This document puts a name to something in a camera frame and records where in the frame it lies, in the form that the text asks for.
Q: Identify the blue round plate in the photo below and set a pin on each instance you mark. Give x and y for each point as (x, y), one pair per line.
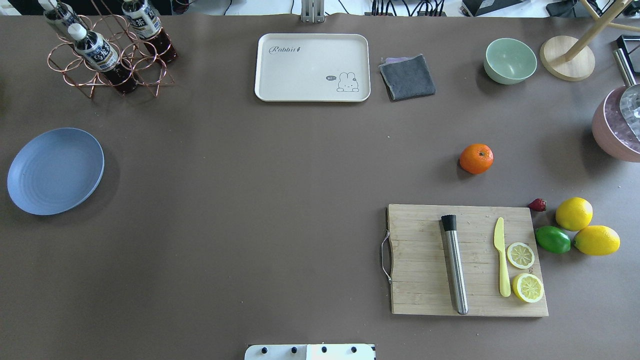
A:
(56, 171)

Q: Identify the cream rabbit tray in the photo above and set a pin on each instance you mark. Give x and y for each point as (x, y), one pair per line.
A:
(321, 67)

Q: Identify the grey folded cloth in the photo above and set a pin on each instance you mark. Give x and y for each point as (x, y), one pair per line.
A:
(407, 77)

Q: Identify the steel muddler black tip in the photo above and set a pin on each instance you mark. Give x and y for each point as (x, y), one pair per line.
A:
(459, 294)

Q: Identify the wooden cutting board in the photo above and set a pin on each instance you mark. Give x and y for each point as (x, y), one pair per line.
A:
(419, 270)

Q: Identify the orange mandarin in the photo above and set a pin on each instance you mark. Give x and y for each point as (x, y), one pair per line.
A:
(476, 158)

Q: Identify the yellow plastic knife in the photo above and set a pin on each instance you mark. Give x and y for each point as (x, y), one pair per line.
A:
(499, 245)

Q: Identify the upper lemon slice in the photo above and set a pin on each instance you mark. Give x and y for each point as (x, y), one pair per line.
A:
(520, 255)

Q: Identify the lemon slice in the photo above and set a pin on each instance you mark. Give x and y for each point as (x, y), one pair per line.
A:
(520, 255)
(528, 288)

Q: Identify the red strawberry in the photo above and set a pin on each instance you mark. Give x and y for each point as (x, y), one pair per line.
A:
(538, 205)

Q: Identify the green bowl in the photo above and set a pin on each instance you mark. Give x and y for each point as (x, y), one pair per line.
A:
(509, 61)

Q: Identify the lower lemon slice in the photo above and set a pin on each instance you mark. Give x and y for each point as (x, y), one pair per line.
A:
(528, 288)

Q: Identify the back right tea bottle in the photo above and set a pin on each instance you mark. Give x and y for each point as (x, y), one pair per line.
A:
(145, 23)

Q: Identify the tea bottle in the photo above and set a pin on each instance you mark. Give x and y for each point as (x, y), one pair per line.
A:
(145, 23)
(60, 16)
(102, 57)

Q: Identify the green lime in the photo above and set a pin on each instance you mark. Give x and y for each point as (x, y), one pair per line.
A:
(553, 239)

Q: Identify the whole lemon near strawberry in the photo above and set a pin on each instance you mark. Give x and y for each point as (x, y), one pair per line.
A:
(574, 214)

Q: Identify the front tea bottle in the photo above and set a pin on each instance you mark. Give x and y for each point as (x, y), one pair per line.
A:
(102, 57)

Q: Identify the wooden stand round base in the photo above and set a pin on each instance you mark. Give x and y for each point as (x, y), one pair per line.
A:
(569, 58)

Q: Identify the whole lemon outer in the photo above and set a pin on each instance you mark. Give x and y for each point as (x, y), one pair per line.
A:
(597, 240)

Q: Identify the pink mixing bowl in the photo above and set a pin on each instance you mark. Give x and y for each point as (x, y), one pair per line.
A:
(611, 132)

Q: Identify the back left tea bottle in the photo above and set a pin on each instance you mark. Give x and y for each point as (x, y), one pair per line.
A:
(60, 16)

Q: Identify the steel scoop in bowl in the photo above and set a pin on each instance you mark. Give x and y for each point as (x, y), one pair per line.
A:
(629, 103)

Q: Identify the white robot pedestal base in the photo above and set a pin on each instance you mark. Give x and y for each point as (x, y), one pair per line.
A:
(321, 351)

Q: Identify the copper wire bottle rack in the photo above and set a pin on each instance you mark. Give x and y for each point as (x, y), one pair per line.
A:
(115, 28)

